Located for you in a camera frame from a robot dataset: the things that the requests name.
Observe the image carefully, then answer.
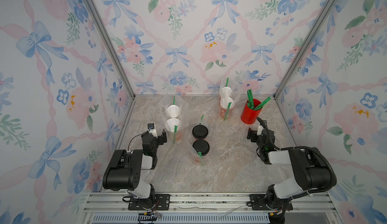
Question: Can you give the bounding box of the red cup black lid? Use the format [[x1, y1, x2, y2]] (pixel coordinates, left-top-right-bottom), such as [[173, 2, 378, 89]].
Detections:
[[192, 124, 209, 140], [192, 139, 210, 156]]

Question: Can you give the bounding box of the clear plastic carrier bag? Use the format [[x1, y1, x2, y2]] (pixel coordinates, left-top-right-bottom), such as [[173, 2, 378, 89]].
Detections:
[[158, 95, 189, 143]]

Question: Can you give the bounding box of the red cup white lid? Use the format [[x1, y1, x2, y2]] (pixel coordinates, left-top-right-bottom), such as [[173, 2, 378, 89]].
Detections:
[[220, 87, 233, 99]]

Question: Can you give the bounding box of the green wrapped straws bundle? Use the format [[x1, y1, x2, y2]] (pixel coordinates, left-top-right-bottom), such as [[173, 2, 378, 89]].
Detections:
[[245, 89, 272, 111]]

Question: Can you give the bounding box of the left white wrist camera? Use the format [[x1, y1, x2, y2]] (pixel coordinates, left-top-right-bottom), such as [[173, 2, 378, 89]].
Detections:
[[147, 122, 158, 137]]

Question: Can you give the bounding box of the red straw holder cup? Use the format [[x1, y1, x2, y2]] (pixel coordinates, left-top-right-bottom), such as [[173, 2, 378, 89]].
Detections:
[[240, 101, 262, 125]]

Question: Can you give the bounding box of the white lid cup back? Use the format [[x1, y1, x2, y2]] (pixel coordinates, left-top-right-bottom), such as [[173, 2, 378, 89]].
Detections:
[[220, 97, 235, 119]]

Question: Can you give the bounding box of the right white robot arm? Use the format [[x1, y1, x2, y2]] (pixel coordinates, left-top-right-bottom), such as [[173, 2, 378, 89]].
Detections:
[[247, 129, 337, 210]]

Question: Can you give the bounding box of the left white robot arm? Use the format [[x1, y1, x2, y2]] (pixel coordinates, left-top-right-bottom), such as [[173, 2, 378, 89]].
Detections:
[[102, 130, 167, 202]]

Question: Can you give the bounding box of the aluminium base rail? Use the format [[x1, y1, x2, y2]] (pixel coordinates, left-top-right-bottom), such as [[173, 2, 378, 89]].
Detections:
[[78, 192, 342, 224]]

